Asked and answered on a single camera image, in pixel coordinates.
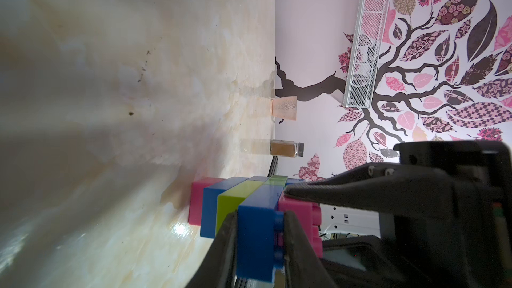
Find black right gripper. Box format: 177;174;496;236
284;141;511;287

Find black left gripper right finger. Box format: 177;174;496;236
283;211;337;287

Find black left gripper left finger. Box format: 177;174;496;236
186;211;238;288

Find blue long lego brick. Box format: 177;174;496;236
236;183;283;283

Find lime lego brick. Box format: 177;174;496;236
215;180;264;233

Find pink small lego brick top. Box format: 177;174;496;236
188;177;223;226

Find green lego brick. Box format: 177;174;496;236
265;175;288;187

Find white wire shelf basket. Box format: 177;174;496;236
343;0;390;108

